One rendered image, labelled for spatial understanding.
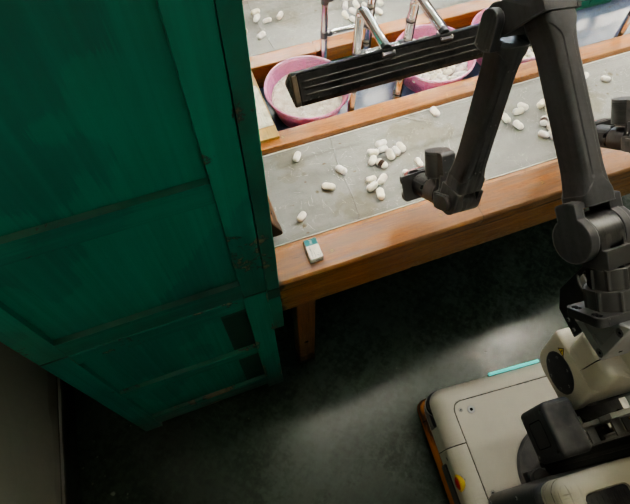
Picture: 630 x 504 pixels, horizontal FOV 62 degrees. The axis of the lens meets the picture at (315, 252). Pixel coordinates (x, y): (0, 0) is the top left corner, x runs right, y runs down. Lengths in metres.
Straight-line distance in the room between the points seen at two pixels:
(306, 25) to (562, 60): 1.18
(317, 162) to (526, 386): 0.97
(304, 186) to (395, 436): 0.98
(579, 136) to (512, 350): 1.39
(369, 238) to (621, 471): 0.75
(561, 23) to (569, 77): 0.08
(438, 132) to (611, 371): 0.82
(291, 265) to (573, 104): 0.75
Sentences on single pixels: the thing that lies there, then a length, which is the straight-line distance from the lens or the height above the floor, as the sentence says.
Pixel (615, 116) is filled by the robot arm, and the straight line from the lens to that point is 1.49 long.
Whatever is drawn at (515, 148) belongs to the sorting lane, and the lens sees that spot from 1.70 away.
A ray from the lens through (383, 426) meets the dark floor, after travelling 2.02.
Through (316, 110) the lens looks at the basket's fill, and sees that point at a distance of 1.70.
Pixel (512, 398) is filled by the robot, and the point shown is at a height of 0.28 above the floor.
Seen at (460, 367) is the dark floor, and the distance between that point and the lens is 2.12.
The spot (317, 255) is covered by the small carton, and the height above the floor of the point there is 0.78.
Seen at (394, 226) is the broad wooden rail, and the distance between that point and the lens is 1.42.
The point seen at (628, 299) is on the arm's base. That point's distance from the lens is 0.94.
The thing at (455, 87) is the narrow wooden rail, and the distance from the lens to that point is 1.77.
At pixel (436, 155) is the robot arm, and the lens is 1.20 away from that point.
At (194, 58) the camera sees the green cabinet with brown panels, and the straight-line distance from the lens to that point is 0.67.
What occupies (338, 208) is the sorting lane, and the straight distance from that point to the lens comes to 1.47.
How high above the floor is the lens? 1.97
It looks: 62 degrees down
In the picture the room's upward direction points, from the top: 1 degrees clockwise
